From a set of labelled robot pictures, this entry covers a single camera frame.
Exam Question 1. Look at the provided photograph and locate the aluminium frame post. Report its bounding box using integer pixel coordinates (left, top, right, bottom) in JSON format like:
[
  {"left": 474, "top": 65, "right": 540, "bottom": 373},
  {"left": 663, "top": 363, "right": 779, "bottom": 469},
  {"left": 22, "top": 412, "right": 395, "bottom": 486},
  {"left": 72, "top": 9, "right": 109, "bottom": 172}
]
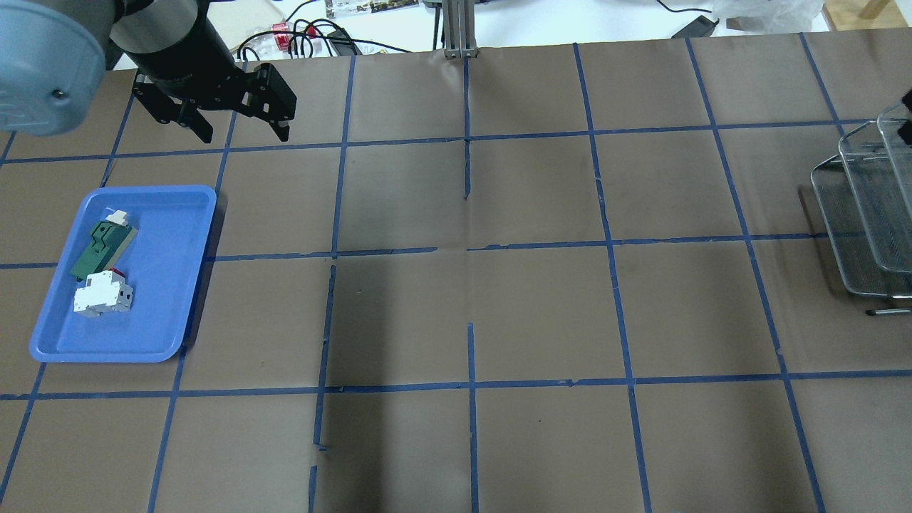
[{"left": 442, "top": 0, "right": 478, "bottom": 59}]

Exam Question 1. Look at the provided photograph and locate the black power adapter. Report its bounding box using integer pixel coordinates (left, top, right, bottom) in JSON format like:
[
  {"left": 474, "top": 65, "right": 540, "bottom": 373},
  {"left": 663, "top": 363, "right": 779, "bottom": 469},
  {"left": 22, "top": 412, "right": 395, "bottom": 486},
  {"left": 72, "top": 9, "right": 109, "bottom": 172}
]
[{"left": 671, "top": 14, "right": 720, "bottom": 39}]

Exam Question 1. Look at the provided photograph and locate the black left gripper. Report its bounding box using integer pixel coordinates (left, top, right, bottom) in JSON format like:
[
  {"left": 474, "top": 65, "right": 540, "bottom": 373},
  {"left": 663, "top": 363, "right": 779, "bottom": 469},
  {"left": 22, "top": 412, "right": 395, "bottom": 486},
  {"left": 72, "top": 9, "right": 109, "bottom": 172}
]
[{"left": 126, "top": 19, "right": 297, "bottom": 144}]

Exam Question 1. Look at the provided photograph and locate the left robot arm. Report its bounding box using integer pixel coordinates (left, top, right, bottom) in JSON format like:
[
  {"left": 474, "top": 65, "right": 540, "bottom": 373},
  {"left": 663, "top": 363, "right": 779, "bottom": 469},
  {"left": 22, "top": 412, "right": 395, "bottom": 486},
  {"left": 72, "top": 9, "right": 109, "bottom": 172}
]
[{"left": 1, "top": 1, "right": 297, "bottom": 143}]

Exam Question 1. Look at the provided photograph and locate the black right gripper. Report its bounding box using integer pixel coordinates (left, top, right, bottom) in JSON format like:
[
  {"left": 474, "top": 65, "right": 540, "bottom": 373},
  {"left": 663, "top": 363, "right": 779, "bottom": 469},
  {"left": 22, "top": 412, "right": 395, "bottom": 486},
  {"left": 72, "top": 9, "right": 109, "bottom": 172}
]
[{"left": 896, "top": 90, "right": 912, "bottom": 143}]

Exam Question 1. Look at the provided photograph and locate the white circuit breaker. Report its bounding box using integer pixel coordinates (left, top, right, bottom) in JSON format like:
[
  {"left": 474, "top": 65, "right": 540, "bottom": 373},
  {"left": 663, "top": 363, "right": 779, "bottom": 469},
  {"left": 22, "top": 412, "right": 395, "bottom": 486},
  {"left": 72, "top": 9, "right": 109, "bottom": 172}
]
[{"left": 72, "top": 269, "right": 134, "bottom": 318}]

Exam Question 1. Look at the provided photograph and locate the red connector cable bundle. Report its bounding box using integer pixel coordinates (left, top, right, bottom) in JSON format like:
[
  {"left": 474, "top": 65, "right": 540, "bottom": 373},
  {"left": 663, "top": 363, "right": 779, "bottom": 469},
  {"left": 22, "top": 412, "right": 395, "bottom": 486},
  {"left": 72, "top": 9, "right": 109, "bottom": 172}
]
[{"left": 235, "top": 18, "right": 414, "bottom": 65}]

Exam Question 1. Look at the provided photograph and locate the green terminal block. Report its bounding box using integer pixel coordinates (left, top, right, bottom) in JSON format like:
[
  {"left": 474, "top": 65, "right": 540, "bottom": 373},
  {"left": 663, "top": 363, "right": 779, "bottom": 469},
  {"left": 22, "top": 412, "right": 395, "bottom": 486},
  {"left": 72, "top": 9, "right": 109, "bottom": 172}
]
[{"left": 69, "top": 209, "right": 139, "bottom": 282}]

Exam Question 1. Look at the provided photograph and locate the wooden board stand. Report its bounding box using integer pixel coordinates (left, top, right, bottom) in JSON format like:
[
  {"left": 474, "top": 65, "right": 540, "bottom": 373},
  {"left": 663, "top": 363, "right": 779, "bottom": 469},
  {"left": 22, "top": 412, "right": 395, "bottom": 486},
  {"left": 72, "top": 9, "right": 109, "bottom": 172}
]
[{"left": 823, "top": 1, "right": 910, "bottom": 31}]

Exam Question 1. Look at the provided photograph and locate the crumpled plastic bag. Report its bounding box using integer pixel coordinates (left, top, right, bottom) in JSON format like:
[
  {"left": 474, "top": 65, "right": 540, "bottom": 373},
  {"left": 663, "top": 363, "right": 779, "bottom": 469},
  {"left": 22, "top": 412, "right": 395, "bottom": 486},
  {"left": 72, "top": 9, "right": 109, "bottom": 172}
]
[{"left": 711, "top": 1, "right": 824, "bottom": 33}]

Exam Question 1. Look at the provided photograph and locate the blue plastic tray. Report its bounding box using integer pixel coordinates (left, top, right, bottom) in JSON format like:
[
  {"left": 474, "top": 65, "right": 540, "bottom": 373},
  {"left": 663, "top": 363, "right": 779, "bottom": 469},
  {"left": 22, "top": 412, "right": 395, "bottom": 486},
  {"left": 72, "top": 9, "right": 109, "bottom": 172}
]
[{"left": 29, "top": 185, "right": 217, "bottom": 363}]

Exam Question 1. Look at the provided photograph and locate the wire mesh shelf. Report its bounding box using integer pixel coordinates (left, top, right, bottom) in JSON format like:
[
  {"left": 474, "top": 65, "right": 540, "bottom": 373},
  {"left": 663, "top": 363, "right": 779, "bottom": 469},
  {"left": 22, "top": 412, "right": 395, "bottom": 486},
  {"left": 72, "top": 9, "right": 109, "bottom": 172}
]
[{"left": 811, "top": 100, "right": 911, "bottom": 300}]

